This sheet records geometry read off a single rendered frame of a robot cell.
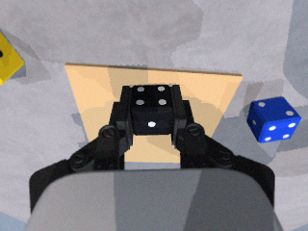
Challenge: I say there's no yellow die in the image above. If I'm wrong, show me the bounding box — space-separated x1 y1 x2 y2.
0 32 24 85

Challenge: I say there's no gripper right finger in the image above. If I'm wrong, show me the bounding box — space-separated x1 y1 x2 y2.
170 85 275 210

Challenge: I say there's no tan flat mat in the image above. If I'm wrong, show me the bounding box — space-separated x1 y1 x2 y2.
64 63 243 163

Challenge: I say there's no blue die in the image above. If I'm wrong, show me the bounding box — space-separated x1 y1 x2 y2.
246 97 301 142

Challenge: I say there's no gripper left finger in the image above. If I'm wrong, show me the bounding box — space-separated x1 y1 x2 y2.
29 86 134 214

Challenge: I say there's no black die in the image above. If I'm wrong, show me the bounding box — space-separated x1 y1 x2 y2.
130 85 173 136

